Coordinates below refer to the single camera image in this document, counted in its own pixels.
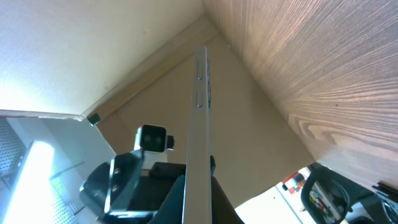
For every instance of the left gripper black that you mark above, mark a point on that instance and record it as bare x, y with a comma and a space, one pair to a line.
163, 192

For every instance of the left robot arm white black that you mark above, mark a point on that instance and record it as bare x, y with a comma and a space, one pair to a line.
118, 191

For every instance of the smartphone with teal screen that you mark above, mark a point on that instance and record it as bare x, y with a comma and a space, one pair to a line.
199, 140

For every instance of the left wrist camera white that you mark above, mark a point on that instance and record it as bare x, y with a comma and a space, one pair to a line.
152, 144

